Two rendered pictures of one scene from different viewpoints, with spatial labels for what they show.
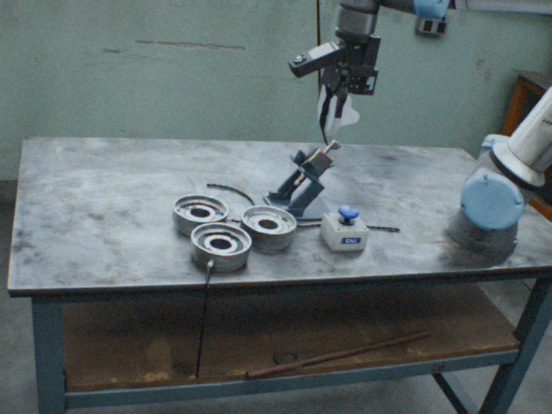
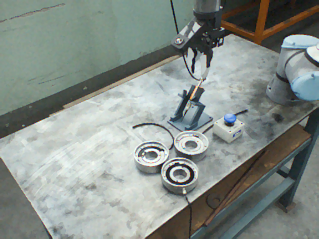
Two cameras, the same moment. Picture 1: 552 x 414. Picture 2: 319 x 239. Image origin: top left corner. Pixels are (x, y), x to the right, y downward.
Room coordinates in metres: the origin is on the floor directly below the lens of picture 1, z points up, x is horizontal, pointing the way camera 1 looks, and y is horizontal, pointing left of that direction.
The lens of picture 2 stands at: (0.41, 0.31, 1.54)
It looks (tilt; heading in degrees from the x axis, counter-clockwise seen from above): 40 degrees down; 343
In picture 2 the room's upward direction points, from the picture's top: 2 degrees counter-clockwise
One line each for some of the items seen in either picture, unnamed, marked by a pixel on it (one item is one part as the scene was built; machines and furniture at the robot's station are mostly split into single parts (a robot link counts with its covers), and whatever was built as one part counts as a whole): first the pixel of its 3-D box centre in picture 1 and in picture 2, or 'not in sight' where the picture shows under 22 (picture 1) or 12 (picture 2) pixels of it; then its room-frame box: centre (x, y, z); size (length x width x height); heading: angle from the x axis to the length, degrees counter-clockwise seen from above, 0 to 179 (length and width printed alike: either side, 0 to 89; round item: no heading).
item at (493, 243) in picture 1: (487, 217); (290, 83); (1.22, -0.45, 0.85); 0.15 x 0.15 x 0.10
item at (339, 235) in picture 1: (347, 231); (229, 127); (1.10, -0.14, 0.82); 0.08 x 0.07 x 0.05; 112
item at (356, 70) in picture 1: (351, 62); (206, 28); (1.23, -0.09, 1.12); 0.09 x 0.08 x 0.12; 113
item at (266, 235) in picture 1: (267, 228); (190, 146); (1.07, 0.01, 0.82); 0.10 x 0.10 x 0.04
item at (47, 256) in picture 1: (304, 201); (185, 112); (1.27, -0.06, 0.79); 1.20 x 0.60 x 0.02; 112
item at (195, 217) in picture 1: (199, 216); (151, 157); (1.06, 0.14, 0.82); 0.10 x 0.10 x 0.04
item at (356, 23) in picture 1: (355, 21); (205, 1); (1.23, -0.09, 1.20); 0.08 x 0.08 x 0.05
